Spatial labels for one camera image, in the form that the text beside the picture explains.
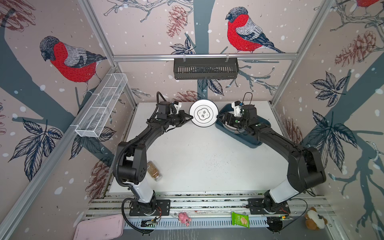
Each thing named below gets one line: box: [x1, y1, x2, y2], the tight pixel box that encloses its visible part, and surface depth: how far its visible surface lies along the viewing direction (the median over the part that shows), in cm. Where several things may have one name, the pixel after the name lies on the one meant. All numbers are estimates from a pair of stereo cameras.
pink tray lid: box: [73, 214, 124, 240], surface depth 69 cm
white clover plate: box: [189, 99, 219, 128], surface depth 90 cm
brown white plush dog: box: [305, 206, 328, 230], surface depth 70 cm
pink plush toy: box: [178, 211, 192, 227], surface depth 70 cm
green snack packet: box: [231, 212, 250, 229], surface depth 71 cm
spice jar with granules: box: [147, 161, 163, 182], surface depth 83 cm
